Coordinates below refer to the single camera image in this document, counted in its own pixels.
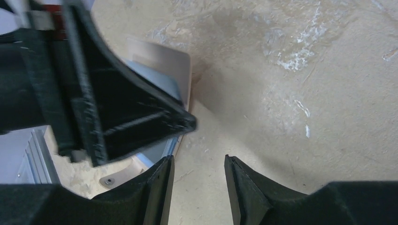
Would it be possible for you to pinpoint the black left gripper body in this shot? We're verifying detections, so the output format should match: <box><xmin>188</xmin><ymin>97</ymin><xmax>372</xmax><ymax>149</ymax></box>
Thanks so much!
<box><xmin>0</xmin><ymin>0</ymin><xmax>93</xmax><ymax>162</ymax></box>

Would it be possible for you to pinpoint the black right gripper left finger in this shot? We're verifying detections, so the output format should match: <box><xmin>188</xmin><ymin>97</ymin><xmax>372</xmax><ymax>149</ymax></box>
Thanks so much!
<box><xmin>0</xmin><ymin>156</ymin><xmax>175</xmax><ymax>225</ymax></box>

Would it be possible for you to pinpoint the aluminium frame rail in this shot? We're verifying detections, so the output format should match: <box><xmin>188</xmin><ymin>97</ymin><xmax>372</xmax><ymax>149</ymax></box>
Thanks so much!
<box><xmin>15</xmin><ymin>129</ymin><xmax>61</xmax><ymax>184</ymax></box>

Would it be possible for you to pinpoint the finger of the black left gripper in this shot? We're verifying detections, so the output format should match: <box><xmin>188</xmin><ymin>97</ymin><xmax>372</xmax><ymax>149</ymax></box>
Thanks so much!
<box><xmin>62</xmin><ymin>0</ymin><xmax>197</xmax><ymax>167</ymax></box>

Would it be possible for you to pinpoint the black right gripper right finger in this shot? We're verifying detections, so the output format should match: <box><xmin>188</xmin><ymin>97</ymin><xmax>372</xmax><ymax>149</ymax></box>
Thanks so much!
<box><xmin>224</xmin><ymin>156</ymin><xmax>398</xmax><ymax>225</ymax></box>

